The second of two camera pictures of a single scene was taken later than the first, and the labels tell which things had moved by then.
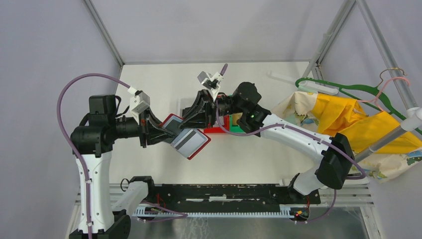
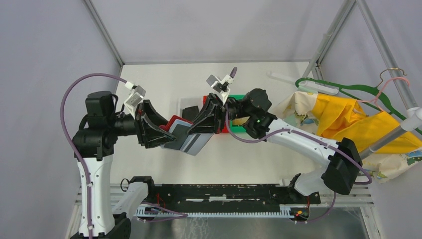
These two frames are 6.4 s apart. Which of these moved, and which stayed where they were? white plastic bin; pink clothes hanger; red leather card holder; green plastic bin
Moved: red leather card holder
Stayed: green plastic bin; white plastic bin; pink clothes hanger
